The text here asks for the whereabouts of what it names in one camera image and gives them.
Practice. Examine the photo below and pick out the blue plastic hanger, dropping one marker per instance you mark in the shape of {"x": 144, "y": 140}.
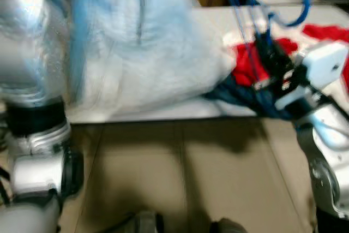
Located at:
{"x": 302, "y": 12}

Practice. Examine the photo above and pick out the white striped shirt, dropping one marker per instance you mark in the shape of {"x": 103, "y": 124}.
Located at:
{"x": 152, "y": 53}

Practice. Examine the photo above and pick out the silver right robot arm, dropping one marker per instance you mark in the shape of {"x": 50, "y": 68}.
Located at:
{"x": 327, "y": 135}

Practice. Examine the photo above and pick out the red cloth garment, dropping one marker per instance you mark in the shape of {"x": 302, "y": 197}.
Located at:
{"x": 245, "y": 61}

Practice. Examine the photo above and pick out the cream white garment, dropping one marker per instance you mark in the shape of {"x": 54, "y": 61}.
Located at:
{"x": 232, "y": 37}

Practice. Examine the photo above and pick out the navy cloth garment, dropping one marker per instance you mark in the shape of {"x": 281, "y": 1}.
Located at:
{"x": 240, "y": 96}

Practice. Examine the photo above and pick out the grey robot left foot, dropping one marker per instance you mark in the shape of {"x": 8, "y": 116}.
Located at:
{"x": 146, "y": 223}

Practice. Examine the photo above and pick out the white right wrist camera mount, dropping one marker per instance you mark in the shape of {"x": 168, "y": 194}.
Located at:
{"x": 322, "y": 64}

